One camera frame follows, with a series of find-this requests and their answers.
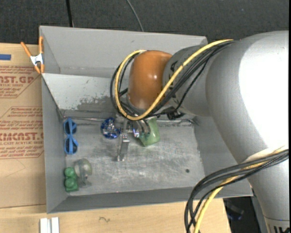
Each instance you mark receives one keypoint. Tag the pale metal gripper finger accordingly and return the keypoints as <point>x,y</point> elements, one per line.
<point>118,154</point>
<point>124,148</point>

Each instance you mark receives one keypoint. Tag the pale green cup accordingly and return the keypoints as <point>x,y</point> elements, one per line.
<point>152,135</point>

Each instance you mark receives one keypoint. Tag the grey metal bin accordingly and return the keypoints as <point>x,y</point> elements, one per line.
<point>150,164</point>

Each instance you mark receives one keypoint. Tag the blue sunglasses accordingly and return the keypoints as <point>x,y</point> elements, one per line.
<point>69,144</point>

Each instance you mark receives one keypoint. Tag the green toy figure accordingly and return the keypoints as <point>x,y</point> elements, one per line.
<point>69,181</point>

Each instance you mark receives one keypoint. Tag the brown cardboard board, red print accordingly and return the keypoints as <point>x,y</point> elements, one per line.
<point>17,173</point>

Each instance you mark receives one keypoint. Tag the black cylinder on white bracket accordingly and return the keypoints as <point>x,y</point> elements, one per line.
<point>174,115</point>

